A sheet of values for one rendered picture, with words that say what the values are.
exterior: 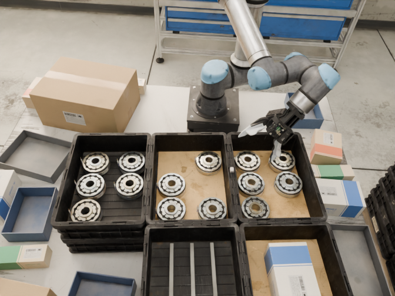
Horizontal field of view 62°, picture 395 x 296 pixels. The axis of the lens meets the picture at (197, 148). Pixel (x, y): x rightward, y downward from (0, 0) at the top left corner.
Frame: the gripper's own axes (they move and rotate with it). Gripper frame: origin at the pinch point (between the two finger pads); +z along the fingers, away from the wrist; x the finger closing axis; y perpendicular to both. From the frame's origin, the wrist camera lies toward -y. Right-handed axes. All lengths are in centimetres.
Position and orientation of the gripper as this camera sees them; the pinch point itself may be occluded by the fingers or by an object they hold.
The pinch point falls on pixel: (253, 148)
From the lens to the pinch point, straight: 116.2
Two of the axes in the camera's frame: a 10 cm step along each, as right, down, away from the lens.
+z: -6.2, 7.1, 3.4
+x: 7.9, 5.6, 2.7
